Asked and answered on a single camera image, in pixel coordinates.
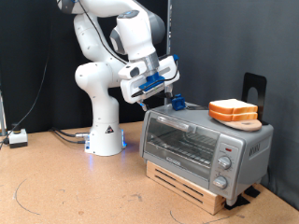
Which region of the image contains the black backdrop curtain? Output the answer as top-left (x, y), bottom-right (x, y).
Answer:
top-left (0, 0), bottom-right (171, 135)

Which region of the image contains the base cable with silver connector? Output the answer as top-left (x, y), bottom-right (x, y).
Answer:
top-left (50, 126), bottom-right (92, 139)

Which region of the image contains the black metal bookend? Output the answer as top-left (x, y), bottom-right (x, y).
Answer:
top-left (241, 72), bottom-right (269, 126)

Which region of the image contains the black base cable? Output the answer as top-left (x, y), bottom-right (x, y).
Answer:
top-left (50, 129), bottom-right (88, 146)

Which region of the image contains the wire oven rack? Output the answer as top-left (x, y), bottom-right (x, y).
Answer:
top-left (149, 129), bottom-right (216, 166)

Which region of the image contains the round tan wooden board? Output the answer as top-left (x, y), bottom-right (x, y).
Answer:
top-left (214, 117), bottom-right (263, 133)

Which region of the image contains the silver toaster oven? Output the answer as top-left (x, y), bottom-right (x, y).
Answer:
top-left (138, 102), bottom-right (275, 207)

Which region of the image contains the grey backdrop curtain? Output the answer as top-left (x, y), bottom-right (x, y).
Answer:
top-left (169, 0), bottom-right (299, 211)

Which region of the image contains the vertical metal pole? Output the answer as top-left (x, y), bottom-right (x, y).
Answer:
top-left (164, 0), bottom-right (173, 105)

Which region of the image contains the thin metal post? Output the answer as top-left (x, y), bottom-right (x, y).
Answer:
top-left (0, 91), bottom-right (7, 136)

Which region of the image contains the long hanging black cable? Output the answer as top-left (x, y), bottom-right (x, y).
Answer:
top-left (0, 18), bottom-right (59, 157)

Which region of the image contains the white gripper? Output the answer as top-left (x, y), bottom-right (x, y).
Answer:
top-left (120, 55), bottom-right (181, 112)

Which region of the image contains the silver oven knob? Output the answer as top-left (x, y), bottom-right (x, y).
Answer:
top-left (217, 155), bottom-right (233, 171)
top-left (212, 175), bottom-right (229, 190)

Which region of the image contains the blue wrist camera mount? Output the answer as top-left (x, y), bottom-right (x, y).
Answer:
top-left (138, 73), bottom-right (166, 94)

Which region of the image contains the emergency stop button box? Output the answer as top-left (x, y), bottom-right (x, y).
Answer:
top-left (7, 122), bottom-right (29, 149)

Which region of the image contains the black camera cable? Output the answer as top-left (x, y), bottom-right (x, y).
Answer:
top-left (69, 0), bottom-right (181, 98)

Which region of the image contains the slatted wooden box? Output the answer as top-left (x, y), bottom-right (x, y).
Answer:
top-left (145, 160), bottom-right (227, 217)

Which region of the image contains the black foam pad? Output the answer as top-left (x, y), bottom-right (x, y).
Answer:
top-left (244, 185), bottom-right (261, 199)
top-left (224, 195), bottom-right (251, 211)

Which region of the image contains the metal spatula with blue block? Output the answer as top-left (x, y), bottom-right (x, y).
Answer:
top-left (155, 92), bottom-right (209, 112)

